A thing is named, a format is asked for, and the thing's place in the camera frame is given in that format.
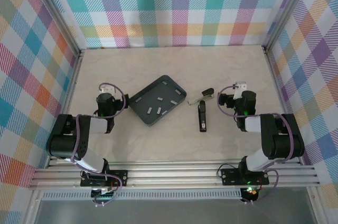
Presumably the control board orange part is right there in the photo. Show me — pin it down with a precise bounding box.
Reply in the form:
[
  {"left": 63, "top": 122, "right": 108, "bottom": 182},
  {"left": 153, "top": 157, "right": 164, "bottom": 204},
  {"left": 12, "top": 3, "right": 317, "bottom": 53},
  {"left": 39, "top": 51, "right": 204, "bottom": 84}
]
[{"left": 241, "top": 186, "right": 260, "bottom": 203}]

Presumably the black stapler with label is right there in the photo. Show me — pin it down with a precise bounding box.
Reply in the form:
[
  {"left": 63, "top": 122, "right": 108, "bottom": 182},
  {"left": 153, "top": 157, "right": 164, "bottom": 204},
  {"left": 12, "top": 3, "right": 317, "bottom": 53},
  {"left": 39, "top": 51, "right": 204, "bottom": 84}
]
[{"left": 198, "top": 100, "right": 208, "bottom": 133}]

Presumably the aluminium side rail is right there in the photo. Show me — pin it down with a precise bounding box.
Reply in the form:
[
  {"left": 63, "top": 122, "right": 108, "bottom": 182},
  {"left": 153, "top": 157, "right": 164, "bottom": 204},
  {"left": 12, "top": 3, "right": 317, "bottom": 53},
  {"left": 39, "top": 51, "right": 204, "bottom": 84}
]
[
  {"left": 262, "top": 45, "right": 304, "bottom": 165},
  {"left": 45, "top": 49, "right": 86, "bottom": 169}
]

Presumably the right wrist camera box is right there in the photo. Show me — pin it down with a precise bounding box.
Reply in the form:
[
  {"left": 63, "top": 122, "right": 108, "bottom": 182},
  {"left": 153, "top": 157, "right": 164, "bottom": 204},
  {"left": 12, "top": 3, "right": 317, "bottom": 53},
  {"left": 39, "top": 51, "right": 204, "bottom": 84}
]
[{"left": 233, "top": 81, "right": 248, "bottom": 99}]

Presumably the control board green connector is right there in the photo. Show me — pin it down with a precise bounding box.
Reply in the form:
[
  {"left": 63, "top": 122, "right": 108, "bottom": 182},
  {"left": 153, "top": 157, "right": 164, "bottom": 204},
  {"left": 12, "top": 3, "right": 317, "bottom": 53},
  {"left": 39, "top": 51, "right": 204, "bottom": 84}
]
[{"left": 90, "top": 186, "right": 117, "bottom": 200}]

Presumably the slotted grey cable duct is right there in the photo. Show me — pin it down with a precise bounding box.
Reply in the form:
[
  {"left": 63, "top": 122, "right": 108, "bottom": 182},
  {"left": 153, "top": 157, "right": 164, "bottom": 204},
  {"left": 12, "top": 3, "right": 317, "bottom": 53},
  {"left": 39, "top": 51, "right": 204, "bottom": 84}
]
[{"left": 41, "top": 191, "right": 243, "bottom": 201}]

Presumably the aluminium mounting beam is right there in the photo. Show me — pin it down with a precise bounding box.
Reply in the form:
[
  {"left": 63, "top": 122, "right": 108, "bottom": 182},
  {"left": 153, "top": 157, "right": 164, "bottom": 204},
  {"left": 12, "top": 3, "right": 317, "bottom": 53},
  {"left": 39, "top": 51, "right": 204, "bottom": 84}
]
[{"left": 28, "top": 158, "right": 321, "bottom": 191}]

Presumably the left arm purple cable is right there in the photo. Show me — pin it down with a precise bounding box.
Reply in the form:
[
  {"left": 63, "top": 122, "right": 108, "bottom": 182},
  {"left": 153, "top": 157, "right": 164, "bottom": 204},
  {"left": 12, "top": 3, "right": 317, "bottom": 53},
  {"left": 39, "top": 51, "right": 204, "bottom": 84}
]
[{"left": 70, "top": 82, "right": 126, "bottom": 207}]

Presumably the dark grey plastic tray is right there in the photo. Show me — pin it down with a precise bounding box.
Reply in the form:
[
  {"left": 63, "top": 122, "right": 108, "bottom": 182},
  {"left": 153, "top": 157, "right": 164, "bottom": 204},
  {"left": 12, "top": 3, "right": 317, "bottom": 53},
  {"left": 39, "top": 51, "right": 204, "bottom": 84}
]
[{"left": 128, "top": 74, "right": 187, "bottom": 127}]

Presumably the stapler with silver base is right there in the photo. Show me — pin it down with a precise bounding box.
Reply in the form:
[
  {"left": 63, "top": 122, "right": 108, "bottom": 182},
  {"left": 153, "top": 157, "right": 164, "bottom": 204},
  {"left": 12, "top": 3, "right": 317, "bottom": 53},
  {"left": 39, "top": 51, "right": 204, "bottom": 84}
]
[{"left": 187, "top": 88, "right": 214, "bottom": 106}]

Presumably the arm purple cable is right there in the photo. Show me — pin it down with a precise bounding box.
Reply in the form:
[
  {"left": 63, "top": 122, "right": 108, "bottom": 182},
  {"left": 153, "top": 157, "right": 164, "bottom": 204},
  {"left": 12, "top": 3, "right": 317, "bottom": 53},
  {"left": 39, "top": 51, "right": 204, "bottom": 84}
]
[
  {"left": 217, "top": 84, "right": 294, "bottom": 206},
  {"left": 70, "top": 82, "right": 126, "bottom": 207}
]

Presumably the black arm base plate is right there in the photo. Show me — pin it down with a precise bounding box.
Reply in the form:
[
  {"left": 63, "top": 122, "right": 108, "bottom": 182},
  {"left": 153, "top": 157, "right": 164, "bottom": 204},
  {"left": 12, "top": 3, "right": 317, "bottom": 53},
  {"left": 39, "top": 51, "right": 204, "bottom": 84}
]
[
  {"left": 220, "top": 167, "right": 270, "bottom": 186},
  {"left": 80, "top": 170, "right": 129, "bottom": 188}
]

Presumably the aluminium frame post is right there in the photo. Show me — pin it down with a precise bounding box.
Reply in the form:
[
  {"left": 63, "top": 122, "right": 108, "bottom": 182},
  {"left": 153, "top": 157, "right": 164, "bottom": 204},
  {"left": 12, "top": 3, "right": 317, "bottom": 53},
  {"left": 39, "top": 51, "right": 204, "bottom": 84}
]
[
  {"left": 262, "top": 0, "right": 316, "bottom": 52},
  {"left": 25, "top": 0, "right": 86, "bottom": 58}
]

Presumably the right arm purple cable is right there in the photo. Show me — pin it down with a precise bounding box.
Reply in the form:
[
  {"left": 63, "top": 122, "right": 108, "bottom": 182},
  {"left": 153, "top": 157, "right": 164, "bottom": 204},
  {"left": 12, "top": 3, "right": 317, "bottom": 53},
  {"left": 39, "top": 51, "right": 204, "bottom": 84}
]
[{"left": 217, "top": 84, "right": 294, "bottom": 206}]

